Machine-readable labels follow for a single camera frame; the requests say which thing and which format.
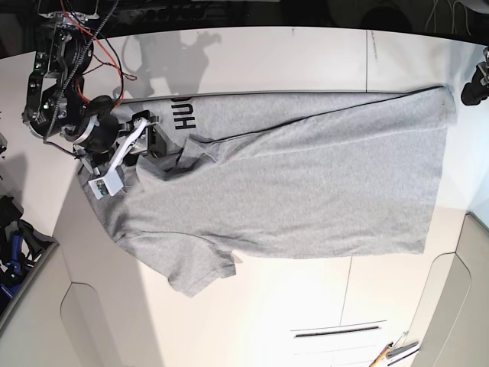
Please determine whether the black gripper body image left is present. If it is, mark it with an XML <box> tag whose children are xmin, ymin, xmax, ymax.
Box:
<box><xmin>72</xmin><ymin>97</ymin><xmax>153</xmax><ymax>168</ymax></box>

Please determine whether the grey T-shirt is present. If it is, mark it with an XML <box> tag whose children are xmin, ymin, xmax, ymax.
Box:
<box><xmin>77</xmin><ymin>86</ymin><xmax>456</xmax><ymax>297</ymax></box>

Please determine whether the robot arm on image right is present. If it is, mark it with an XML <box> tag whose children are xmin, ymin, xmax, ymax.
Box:
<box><xmin>461</xmin><ymin>47</ymin><xmax>488</xmax><ymax>106</ymax></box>

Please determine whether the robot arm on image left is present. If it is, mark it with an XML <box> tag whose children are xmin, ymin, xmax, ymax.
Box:
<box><xmin>22</xmin><ymin>1</ymin><xmax>166</xmax><ymax>167</ymax></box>

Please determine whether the blue black clamp tool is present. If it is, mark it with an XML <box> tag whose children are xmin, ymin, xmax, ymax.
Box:
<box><xmin>1</xmin><ymin>195</ymin><xmax>55</xmax><ymax>302</ymax></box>

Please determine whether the yellow pencil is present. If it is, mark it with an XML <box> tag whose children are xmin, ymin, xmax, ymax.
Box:
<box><xmin>369</xmin><ymin>343</ymin><xmax>393</xmax><ymax>367</ymax></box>

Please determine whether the white camera box image left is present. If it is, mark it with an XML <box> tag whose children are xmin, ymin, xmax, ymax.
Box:
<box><xmin>88</xmin><ymin>170</ymin><xmax>124</xmax><ymax>200</ymax></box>

